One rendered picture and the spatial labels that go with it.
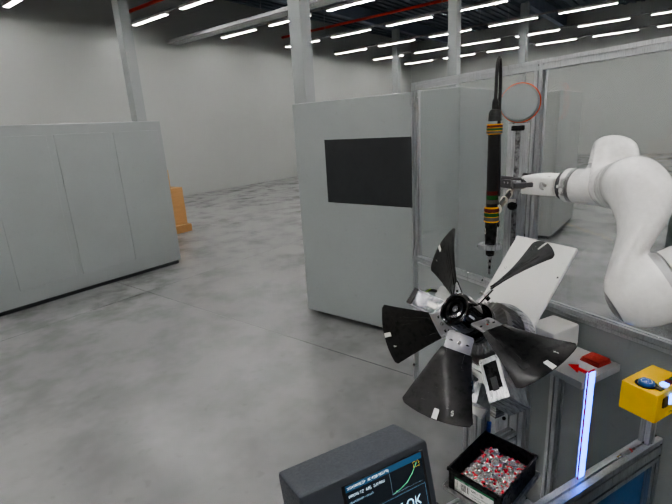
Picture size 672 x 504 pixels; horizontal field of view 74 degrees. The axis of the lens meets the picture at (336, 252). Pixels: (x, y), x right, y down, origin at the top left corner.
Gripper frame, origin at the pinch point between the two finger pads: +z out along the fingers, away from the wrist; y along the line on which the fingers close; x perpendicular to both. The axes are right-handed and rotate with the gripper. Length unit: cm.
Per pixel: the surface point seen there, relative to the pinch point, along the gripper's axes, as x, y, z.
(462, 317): -44.3, -6.8, 12.5
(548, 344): -47.3, 4.3, -10.9
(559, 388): -94, 53, 17
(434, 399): -68, -21, 10
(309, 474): -41, -79, -26
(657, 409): -63, 22, -33
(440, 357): -58, -14, 15
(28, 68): 189, -195, 1244
